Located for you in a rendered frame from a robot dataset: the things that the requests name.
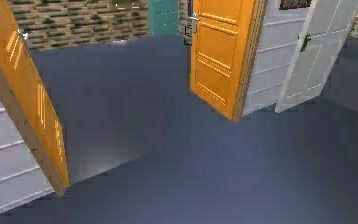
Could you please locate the orange room door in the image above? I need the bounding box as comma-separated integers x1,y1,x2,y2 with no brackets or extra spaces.
189,0,269,122
0,0,71,197

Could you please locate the teal room door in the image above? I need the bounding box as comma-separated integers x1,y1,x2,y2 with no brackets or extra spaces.
148,0,180,38

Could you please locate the white room door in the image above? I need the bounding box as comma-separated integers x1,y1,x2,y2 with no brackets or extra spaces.
274,0,358,114

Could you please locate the dark framed picture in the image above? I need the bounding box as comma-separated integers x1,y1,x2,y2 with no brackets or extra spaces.
279,0,313,11

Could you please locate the silver door handle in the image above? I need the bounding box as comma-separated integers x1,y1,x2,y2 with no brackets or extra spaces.
187,12,201,35
17,28,30,44

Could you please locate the dark green door handle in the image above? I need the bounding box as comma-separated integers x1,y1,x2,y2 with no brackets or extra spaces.
298,33,312,53

